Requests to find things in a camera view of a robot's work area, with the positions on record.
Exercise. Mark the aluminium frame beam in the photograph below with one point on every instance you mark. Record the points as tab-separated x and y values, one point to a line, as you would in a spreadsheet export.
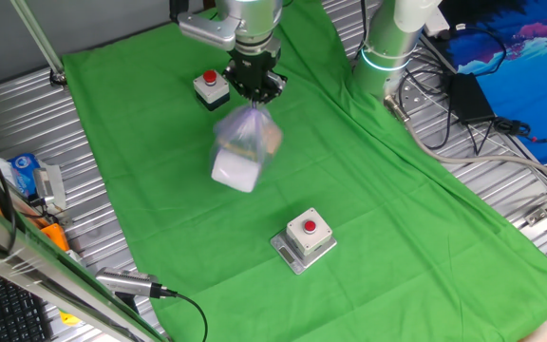
41	266

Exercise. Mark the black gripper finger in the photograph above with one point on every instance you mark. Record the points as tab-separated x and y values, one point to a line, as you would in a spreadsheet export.
238	85
273	88

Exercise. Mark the white power strip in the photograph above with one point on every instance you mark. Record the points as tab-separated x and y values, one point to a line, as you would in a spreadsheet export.
437	24

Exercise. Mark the black keyboard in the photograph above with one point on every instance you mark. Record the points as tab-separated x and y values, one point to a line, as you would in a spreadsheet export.
7	309

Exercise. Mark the grey box red button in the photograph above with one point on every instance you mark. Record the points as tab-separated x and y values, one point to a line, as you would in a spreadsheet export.
302	237
212	92

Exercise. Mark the black power adapter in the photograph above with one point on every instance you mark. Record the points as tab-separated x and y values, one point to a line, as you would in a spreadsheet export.
470	97

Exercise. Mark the orange box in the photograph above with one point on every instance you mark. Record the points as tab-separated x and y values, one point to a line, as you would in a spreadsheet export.
57	237

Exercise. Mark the yellow sponge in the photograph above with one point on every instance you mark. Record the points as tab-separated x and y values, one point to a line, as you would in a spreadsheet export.
235	147

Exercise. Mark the clear purple plastic bag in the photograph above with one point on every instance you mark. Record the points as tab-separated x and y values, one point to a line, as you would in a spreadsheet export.
245	128

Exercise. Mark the aluminium pole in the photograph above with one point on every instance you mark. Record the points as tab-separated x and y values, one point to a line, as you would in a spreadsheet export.
36	33

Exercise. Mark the blue poster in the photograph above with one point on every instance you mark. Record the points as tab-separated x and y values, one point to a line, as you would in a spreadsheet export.
530	85

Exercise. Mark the green cloth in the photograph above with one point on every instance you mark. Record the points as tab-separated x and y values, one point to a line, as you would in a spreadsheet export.
373	214

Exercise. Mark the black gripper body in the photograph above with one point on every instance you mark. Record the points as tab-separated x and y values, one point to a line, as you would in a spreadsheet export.
254	66

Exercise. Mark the white box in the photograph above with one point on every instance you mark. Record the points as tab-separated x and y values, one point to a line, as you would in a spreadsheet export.
233	171

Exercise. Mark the blue tissue pack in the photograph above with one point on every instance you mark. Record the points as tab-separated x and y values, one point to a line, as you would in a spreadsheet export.
22	171

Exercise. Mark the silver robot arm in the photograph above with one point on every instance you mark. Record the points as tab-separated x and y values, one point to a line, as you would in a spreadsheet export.
387	38

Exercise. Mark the silver camera on stand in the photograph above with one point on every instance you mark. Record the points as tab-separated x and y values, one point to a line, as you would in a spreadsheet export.
126	282

